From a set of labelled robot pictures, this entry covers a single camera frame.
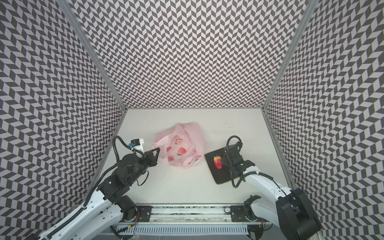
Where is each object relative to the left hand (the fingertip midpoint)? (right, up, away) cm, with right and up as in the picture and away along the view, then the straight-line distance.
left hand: (160, 150), depth 74 cm
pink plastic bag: (+7, -1, +24) cm, 25 cm away
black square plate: (+31, -17, +11) cm, 37 cm away
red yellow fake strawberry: (+30, -10, +13) cm, 34 cm away
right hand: (+36, -9, +14) cm, 39 cm away
